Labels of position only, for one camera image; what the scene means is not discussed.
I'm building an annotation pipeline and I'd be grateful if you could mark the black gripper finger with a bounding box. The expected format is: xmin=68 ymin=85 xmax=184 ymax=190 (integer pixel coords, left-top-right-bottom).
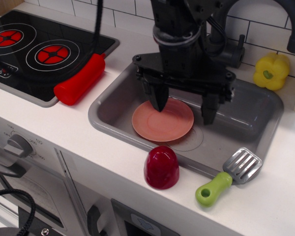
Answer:
xmin=201 ymin=94 xmax=220 ymax=125
xmin=143 ymin=81 xmax=169 ymax=112

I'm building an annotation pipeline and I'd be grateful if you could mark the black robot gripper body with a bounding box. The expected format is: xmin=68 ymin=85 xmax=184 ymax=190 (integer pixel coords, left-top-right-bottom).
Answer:
xmin=133 ymin=27 xmax=235 ymax=101

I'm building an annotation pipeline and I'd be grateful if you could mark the green handled metal spatula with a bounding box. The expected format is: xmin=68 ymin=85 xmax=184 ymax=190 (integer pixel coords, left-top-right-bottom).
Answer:
xmin=195 ymin=147 xmax=263 ymax=207

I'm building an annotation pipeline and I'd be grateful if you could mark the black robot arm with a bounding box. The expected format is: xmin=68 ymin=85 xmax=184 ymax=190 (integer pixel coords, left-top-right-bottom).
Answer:
xmin=133 ymin=0 xmax=235 ymax=125

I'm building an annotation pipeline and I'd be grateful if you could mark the pink plastic plate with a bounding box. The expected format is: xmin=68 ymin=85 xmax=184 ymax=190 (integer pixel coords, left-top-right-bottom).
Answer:
xmin=132 ymin=98 xmax=194 ymax=142

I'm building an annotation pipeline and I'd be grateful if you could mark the grey toy sink basin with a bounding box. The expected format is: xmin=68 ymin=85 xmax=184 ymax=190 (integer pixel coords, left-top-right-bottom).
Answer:
xmin=88 ymin=64 xmax=284 ymax=177

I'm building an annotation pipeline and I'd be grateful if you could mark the black toy faucet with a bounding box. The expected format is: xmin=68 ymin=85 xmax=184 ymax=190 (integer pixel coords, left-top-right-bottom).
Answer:
xmin=206 ymin=0 xmax=295 ymax=68

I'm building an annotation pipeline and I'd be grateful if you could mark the yellow toy bell pepper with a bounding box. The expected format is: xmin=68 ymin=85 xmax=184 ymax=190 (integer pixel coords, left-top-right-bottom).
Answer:
xmin=253 ymin=53 xmax=290 ymax=91

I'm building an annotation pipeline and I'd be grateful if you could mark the dark red plastic dome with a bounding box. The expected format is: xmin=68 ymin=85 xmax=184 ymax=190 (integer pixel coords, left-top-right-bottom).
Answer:
xmin=144 ymin=146 xmax=179 ymax=190

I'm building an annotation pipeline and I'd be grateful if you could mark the red plastic cylinder bottle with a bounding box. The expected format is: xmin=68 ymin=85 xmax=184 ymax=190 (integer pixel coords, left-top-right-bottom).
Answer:
xmin=54 ymin=53 xmax=106 ymax=106

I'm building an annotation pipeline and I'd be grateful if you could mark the grey dishwasher front panel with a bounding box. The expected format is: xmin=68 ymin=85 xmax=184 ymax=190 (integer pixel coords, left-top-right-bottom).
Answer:
xmin=111 ymin=199 xmax=179 ymax=236

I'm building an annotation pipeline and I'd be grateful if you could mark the black toy stovetop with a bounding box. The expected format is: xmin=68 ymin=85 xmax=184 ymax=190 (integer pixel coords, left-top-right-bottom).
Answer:
xmin=0 ymin=10 xmax=119 ymax=107

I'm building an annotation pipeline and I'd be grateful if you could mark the toy oven door window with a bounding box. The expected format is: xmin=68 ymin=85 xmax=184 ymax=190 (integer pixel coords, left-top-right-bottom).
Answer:
xmin=0 ymin=169 xmax=66 ymax=231

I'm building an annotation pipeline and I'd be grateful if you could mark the grey oven knob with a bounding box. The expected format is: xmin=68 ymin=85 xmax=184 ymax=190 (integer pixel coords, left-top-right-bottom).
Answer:
xmin=3 ymin=134 xmax=33 ymax=158

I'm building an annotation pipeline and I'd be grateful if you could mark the dark cabinet door handle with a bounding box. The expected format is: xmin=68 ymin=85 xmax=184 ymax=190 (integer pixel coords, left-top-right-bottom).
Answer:
xmin=87 ymin=205 xmax=108 ymax=236

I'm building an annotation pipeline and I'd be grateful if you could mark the black braided cable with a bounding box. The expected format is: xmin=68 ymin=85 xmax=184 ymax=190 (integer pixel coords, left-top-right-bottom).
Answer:
xmin=0 ymin=0 xmax=104 ymax=84
xmin=0 ymin=188 xmax=36 ymax=236

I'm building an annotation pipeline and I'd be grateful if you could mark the grey oven door handle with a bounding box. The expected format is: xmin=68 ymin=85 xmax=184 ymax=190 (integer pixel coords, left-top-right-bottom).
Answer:
xmin=0 ymin=147 xmax=31 ymax=178

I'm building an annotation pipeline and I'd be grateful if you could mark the black lower braided cable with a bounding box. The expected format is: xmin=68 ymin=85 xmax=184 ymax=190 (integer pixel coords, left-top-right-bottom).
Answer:
xmin=0 ymin=188 xmax=36 ymax=236

